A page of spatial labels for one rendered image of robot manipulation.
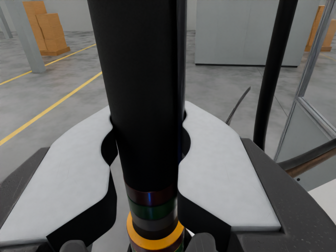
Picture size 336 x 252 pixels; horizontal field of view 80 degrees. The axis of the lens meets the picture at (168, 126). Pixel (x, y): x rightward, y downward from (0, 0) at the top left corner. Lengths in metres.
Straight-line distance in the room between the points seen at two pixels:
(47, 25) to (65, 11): 6.60
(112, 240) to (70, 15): 13.65
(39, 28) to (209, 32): 5.52
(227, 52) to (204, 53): 0.56
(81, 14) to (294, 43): 11.46
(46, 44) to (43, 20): 0.76
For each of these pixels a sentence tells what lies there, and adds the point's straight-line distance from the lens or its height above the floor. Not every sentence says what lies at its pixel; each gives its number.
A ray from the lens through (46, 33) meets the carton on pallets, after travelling 8.37.
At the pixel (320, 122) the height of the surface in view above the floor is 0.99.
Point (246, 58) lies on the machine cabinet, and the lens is 5.78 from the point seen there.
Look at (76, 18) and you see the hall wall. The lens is 14.45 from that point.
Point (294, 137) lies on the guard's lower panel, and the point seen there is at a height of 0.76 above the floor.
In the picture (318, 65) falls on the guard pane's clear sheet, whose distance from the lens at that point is 1.49.
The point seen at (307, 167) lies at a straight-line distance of 0.29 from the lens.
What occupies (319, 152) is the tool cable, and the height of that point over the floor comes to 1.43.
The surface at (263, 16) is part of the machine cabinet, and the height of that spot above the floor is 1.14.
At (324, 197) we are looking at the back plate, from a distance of 0.57.
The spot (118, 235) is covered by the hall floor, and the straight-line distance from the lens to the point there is 1.87.
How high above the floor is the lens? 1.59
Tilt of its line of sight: 33 degrees down
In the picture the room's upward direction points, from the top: 2 degrees counter-clockwise
